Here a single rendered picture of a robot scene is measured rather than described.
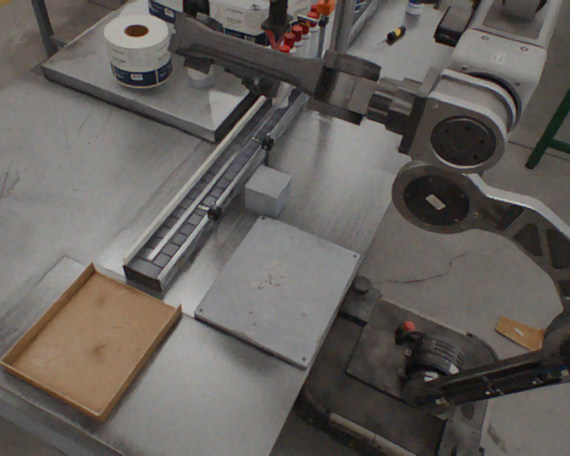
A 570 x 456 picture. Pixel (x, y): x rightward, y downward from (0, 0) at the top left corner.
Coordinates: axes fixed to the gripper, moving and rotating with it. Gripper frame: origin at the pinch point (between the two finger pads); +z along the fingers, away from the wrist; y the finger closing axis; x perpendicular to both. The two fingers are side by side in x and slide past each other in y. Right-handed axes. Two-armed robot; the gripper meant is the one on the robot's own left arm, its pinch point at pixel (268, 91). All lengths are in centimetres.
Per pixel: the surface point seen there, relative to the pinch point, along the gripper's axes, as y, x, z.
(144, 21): 46.5, -8.0, -3.1
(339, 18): -16.2, -22.6, -14.7
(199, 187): 2.8, 37.3, -22.5
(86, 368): 2, 84, -53
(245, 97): 8.1, 2.8, 5.3
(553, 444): -133, 78, 50
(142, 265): 3, 61, -41
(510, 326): -114, 43, 77
